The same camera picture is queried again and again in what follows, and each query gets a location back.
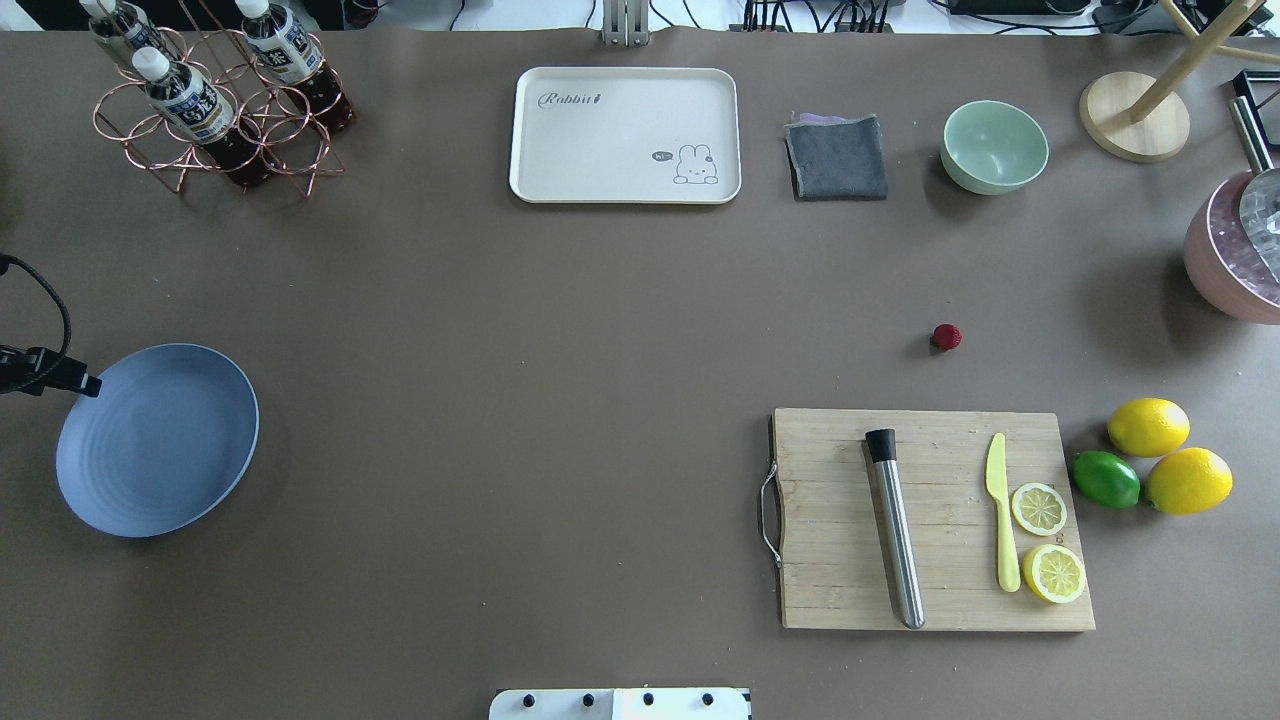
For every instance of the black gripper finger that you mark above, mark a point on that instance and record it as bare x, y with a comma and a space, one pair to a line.
34, 369

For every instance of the blue plate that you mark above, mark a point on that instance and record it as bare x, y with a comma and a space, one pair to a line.
170, 435

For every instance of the red strawberry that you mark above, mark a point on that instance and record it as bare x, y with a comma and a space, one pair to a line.
946, 337

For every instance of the dark drink bottle front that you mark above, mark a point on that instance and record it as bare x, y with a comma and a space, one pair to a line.
198, 109

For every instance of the dark drink bottle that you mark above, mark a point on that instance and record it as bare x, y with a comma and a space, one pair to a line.
286, 50
122, 28
198, 109

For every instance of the dark drink bottle back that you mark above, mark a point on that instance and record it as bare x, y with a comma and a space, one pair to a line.
122, 28

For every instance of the dark drink bottle middle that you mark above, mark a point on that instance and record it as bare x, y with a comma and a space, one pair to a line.
286, 50

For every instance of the beige rabbit tray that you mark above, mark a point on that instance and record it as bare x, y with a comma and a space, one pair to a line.
625, 135

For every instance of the grey folded cloth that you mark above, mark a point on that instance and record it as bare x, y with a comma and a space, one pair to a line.
836, 157

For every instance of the wooden cutting board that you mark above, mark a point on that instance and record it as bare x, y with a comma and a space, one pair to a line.
835, 571

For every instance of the steel muddler black tip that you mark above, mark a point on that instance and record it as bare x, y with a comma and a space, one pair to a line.
881, 444

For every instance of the green bowl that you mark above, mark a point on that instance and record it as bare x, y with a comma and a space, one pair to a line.
991, 147

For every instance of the yellow plastic knife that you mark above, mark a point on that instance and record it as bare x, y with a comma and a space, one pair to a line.
997, 487

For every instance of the lemon slice upper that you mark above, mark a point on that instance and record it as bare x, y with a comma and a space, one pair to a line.
1039, 509

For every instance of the lemon slice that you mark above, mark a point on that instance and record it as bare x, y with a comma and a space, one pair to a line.
1054, 573
1039, 509

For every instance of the lemon slice lower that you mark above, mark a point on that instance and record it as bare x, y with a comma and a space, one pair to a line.
1054, 573

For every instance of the green lime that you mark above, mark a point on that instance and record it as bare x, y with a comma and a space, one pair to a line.
1106, 478

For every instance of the yellow lemon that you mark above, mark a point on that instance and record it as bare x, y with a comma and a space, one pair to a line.
1189, 480
1148, 427

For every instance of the wooden mug tree stand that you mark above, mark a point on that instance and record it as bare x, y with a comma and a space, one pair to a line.
1140, 118

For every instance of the pink bowl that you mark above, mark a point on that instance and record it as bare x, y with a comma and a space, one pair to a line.
1221, 261

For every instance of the metal ice scoop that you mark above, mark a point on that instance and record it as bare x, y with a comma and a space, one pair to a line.
1258, 208

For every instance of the copper wire bottle rack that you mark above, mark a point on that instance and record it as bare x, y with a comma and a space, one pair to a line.
247, 104

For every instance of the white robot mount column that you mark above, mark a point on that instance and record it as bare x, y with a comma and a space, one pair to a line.
696, 702

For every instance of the aluminium frame post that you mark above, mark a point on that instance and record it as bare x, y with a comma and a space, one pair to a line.
625, 23

